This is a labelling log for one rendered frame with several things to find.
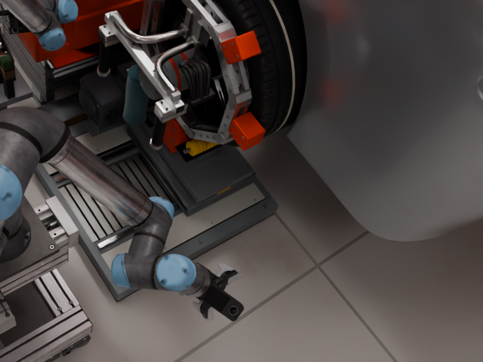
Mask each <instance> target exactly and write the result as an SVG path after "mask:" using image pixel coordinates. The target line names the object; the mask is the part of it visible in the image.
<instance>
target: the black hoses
mask: <svg viewBox="0 0 483 362"><path fill-rule="evenodd" d="M199 49H200V50H201V52H202V53H203V54H204V55H205V56H206V57H207V56H209V55H210V52H209V51H208V49H207V48H206V47H205V46H204V45H201V46H200V47H199ZM178 67H179V68H180V69H181V72H182V73H183V74H184V75H185V77H186V80H187V82H188V89H189V95H190V96H189V97H187V100H186V102H187V103H188V105H189V106H190V107H191V108H192V107H194V106H197V105H198V104H201V103H203V102H206V101H208V100H211V99H212V98H215V95H216V94H215V93H214V91H213V90H212V89H211V75H212V72H211V66H210V65H209V64H208V63H207V62H205V61H202V60H197V59H195V58H194V57H192V58H189V59H187V60H184V61H182V62H179V65H178ZM193 71H194V73H195V76H194V73H193Z"/></svg>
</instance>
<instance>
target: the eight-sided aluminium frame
mask: <svg viewBox="0 0 483 362"><path fill-rule="evenodd" d="M181 1H182V2H183V3H184V5H186V6H187V8H189V9H190V10H191V12H192V13H193V15H194V17H195V18H196V19H197V20H198V21H199V22H200V23H201V24H202V25H203V27H204V29H205V30H206V31H207V32H208V33H209V34H210V35H211V37H212V39H213V41H214V44H215V48H216V52H217V55H218V60H219V63H220V66H221V71H222V73H223V77H224V82H225V84H226V89H227V92H228V95H229V100H228V103H227V106H226V110H225V112H224V116H223V118H222V121H221V125H215V124H207V123H203V122H202V121H201V120H200V119H199V118H198V116H197V115H196V113H195V112H194V111H193V109H192V108H191V107H190V106H189V105H188V109H187V111H186V113H185V115H184V114H183V115H181V116H178V117H176V118H175V119H176V120H177V121H178V123H179V124H180V125H181V126H182V128H183V129H184V131H185V133H186V134H187V135H188V136H189V137H190V138H192V139H199V140H202V141H209V142H212V143H216V144H226V143H228V142H230V141H232V140H234V138H233V137H232V136H231V135H230V133H229V128H230V125H231V122H232V120H233V119H235V118H236V117H238V116H241V115H243V114H245V113H247V109H248V108H249V104H250V103H251V99H252V94H251V88H250V87H249V82H248V80H247V74H246V71H245V68H244V63H243V61H239V62H236V63H233V64H230V65H228V64H227V61H226V58H225V56H224V53H223V50H222V48H221V43H222V42H224V41H226V40H230V39H231V38H234V37H237V34H236V32H235V29H234V26H233V25H232V24H231V22H230V20H228V19H227V18H226V17H225V16H224V15H223V14H222V13H221V11H220V10H219V9H218V8H217V6H216V5H215V4H214V3H213V2H212V0H181ZM164 6H165V0H144V6H143V12H142V22H141V28H140V31H139V34H140V35H154V34H159V33H160V28H161V24H162V15H163V11H164ZM209 14H210V15H209ZM141 46H142V47H143V50H144V52H145V54H146V55H147V56H148V58H149V59H150V58H151V57H153V56H155V55H158V54H161V53H163V52H164V50H163V48H162V43H161V42H157V43H152V44H141ZM152 46H153V48H154V51H155V55H154V52H153V49H152ZM186 117H187V118H186Z"/></svg>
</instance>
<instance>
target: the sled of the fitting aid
mask: <svg viewBox="0 0 483 362"><path fill-rule="evenodd" d="M155 118H156V117H151V116H147V118H146V120H145V122H144V123H143V124H140V125H137V126H134V125H131V124H127V131H126V132H127V133H128V135H129V137H130V138H131V139H132V141H133V142H134V143H135V145H136V146H137V148H138V149H139V151H140V152H141V153H142V155H143V156H144V158H145V159H146V160H147V162H148V163H149V165H150V166H151V168H152V169H153V170H154V171H155V173H156V174H157V176H158V177H159V178H160V180H161V181H162V183H163V184H164V186H165V187H166V188H167V190H168V191H169V193H170V194H171V195H172V197H173V198H174V199H175V201H176V203H177V204H178V205H179V206H180V208H181V209H182V211H183V212H184V214H185V215H186V216H187V217H188V216H190V215H192V214H194V213H197V212H198V211H200V210H203V209H204V208H206V207H208V206H210V205H212V204H214V203H216V202H218V201H220V200H222V199H224V198H225V197H227V196H229V195H231V194H233V193H235V192H237V191H239V190H241V189H242V188H244V187H246V186H248V185H250V184H252V183H253V182H254V179H255V177H256V175H257V174H256V173H255V172H253V173H252V176H250V177H248V178H246V179H244V180H242V181H240V182H238V183H236V184H234V185H232V186H230V187H228V188H226V189H225V190H222V191H221V192H218V193H216V194H215V195H212V196H211V197H209V198H206V199H205V200H202V201H200V202H199V203H196V202H195V201H194V200H193V199H192V197H191V196H190V194H189V193H188V191H187V190H186V189H185V188H184V186H183V185H182V183H181V182H180V181H179V179H178V178H177V177H176V175H175V174H174V172H173V171H172V170H171V169H170V167H169V166H168V164H167V162H166V161H165V160H164V159H163V158H162V156H161V154H160V153H159V152H158V151H157V150H156V149H153V148H151V147H150V139H149V138H148V137H147V135H146V133H147V129H148V128H150V127H152V126H154V125H155Z"/></svg>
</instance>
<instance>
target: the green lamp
mask: <svg viewBox="0 0 483 362"><path fill-rule="evenodd" d="M0 66H1V68H2V70H3V71H5V70H9V69H12V68H13V67H14V62H13V60H12V58H11V57H10V55H9V54H6V55H2V56H0Z"/></svg>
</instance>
